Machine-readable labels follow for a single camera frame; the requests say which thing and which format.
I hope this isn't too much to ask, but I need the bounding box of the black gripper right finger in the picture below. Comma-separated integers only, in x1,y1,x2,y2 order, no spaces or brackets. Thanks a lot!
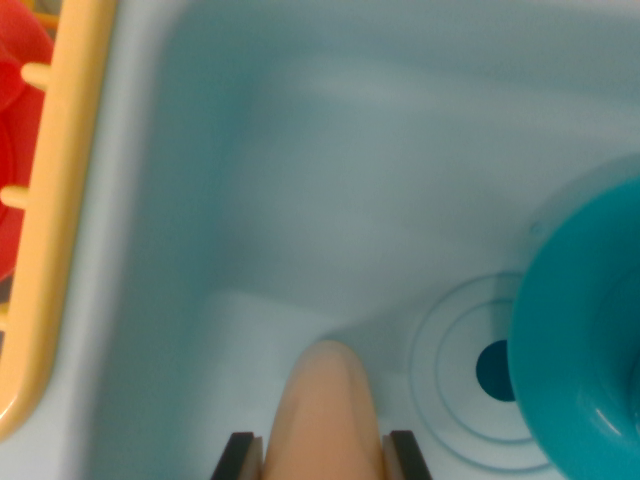
382,429,435,480

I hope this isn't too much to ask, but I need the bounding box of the cream detergent bottle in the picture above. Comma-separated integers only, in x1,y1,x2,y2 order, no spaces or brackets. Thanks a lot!
260,339,389,480

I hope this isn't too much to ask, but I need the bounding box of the yellow plastic dish rack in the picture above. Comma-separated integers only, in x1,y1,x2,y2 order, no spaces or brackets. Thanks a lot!
0,0,119,441

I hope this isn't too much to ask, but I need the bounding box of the red plastic plate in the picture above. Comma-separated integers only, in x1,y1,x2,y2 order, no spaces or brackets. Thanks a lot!
0,0,56,281

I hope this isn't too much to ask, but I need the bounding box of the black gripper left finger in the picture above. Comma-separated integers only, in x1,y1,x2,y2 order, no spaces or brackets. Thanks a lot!
210,432,265,480

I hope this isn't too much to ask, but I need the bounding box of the teal plastic plate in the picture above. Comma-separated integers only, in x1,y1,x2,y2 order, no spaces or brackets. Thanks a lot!
507,154,640,480

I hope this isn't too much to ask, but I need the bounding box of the light blue toy sink unit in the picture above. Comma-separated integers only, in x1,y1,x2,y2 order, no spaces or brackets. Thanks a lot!
0,0,640,480

